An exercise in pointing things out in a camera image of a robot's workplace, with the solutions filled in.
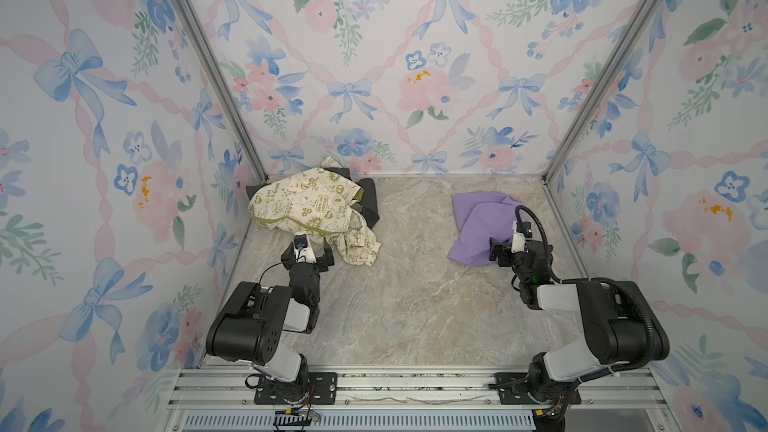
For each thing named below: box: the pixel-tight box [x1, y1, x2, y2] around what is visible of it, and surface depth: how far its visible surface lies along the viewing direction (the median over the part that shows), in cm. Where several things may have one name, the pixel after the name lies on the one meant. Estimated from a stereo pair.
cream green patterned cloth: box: [248, 156, 381, 267], surface depth 99 cm
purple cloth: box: [448, 192, 523, 266], surface depth 103 cm
